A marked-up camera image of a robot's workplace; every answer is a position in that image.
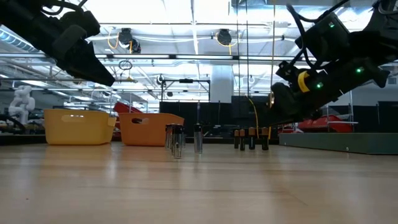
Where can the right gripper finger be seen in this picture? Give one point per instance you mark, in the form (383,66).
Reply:
(292,105)

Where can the black metal stand frame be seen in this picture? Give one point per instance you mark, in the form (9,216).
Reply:
(186,80)

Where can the grey-green power strip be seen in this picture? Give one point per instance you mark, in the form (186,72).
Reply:
(342,143)

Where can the yellow plastic bin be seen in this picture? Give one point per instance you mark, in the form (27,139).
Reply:
(77,130)

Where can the red panel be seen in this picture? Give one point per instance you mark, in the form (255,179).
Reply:
(124,108)

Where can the black copper-top battery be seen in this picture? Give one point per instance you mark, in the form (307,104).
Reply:
(252,140)
(242,141)
(236,140)
(265,140)

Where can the white square column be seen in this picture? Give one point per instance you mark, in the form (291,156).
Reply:
(221,84)

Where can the orange plastic bin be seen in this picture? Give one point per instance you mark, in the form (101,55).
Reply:
(146,133)

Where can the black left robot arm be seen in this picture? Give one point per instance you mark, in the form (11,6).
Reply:
(9,15)

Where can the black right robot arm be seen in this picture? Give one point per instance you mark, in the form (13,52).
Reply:
(382,37)

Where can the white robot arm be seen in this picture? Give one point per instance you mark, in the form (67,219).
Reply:
(23,102)

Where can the black partition curtain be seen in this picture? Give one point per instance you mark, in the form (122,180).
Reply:
(217,118)

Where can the red cart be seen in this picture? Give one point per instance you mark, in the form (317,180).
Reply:
(329,119)

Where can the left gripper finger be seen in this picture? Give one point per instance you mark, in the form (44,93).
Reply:
(87,65)

